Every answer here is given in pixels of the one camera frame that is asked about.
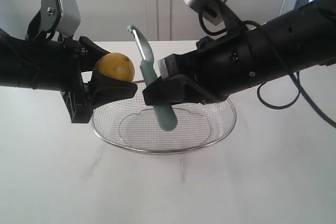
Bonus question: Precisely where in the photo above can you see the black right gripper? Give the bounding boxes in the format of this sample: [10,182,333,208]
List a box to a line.
[142,34,263,106]

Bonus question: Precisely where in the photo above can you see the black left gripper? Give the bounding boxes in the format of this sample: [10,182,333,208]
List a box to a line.
[25,28,139,124]

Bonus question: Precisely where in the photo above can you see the yellow lemon with sticker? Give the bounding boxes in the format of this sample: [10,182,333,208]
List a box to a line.
[93,52,135,82]

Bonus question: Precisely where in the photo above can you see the teal handled vegetable peeler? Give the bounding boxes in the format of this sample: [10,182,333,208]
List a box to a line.
[127,24,179,132]

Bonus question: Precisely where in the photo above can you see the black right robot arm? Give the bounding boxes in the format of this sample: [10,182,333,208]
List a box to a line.
[143,0,335,106]

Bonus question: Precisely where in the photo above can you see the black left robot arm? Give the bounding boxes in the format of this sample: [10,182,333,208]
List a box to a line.
[1,30,138,123]

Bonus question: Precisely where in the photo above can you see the oval wire mesh basket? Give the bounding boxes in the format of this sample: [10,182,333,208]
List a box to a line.
[90,78,237,154]

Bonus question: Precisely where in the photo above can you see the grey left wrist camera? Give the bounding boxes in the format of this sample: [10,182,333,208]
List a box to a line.
[25,0,81,41]

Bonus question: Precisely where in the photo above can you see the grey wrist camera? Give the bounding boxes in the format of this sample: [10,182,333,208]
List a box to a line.
[25,0,81,41]
[181,0,242,29]

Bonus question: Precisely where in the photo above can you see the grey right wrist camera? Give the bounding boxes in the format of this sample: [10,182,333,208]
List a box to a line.
[181,0,242,29]

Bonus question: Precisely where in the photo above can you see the black right camera cable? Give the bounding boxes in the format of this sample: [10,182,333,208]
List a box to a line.
[198,6,336,127]

